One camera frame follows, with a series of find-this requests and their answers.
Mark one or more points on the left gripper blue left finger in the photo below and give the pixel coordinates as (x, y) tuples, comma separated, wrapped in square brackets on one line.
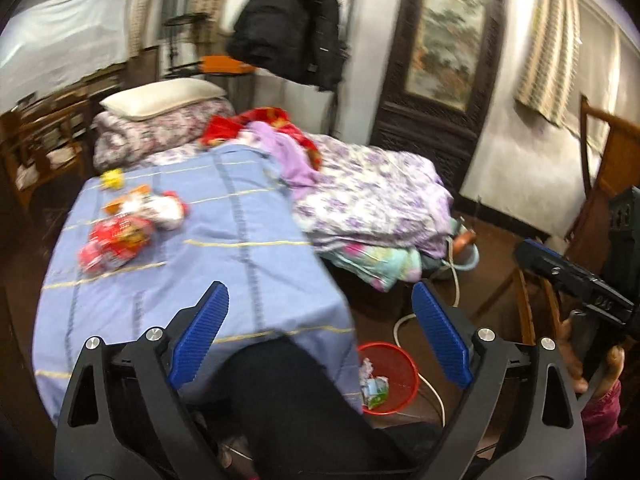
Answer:
[(189, 348)]

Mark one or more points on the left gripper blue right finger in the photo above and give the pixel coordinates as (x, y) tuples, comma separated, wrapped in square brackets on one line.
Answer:
[(452, 349)]

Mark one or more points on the red snack bag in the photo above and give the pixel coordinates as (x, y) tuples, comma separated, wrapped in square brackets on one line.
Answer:
[(113, 242)]

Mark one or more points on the yellow yarn pompom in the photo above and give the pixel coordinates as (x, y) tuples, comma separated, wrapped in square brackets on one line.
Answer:
[(113, 180)]

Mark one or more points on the clear pink snack package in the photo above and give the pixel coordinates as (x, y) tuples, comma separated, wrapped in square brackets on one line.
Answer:
[(166, 212)]

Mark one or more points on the red trash basket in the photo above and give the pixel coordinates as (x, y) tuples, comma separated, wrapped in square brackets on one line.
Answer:
[(388, 378)]

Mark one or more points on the light blue basin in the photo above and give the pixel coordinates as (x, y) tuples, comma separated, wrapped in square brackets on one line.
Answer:
[(462, 253)]

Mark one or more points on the pastel tie-dye quilt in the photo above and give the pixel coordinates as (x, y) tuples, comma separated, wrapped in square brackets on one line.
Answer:
[(380, 267)]

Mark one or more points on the blue striped bed sheet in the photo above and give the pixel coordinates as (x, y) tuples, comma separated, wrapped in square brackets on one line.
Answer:
[(239, 231)]

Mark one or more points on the person's black trouser leg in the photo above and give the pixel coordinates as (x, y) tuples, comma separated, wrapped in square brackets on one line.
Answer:
[(299, 426)]

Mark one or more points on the purple floral blanket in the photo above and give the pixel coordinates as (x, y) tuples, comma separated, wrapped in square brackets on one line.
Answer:
[(375, 197)]

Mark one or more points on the orange medicine box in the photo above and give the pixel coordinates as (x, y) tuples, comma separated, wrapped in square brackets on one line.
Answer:
[(131, 201)]

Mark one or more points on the lilac garment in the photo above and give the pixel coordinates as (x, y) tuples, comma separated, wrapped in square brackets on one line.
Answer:
[(295, 166)]

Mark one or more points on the floral folded quilt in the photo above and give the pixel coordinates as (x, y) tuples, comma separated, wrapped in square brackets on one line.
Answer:
[(122, 142)]

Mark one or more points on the cream pillow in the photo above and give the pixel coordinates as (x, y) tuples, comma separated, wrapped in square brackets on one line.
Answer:
[(161, 97)]

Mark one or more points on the wooden armchair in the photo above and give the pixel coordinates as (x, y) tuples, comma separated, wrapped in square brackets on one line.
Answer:
[(42, 144)]

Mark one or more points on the carved painted screen panel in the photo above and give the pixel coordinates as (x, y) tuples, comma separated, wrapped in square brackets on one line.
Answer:
[(439, 80)]

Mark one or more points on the black round stool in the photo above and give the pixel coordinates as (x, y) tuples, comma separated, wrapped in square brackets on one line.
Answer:
[(181, 29)]

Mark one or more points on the orange box on stand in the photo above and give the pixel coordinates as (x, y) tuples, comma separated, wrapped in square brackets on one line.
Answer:
[(222, 65)]

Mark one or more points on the white covered shelf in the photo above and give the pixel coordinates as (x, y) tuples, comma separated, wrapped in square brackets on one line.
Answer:
[(54, 44)]

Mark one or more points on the black hanging jacket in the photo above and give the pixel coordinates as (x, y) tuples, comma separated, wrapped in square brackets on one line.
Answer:
[(296, 40)]

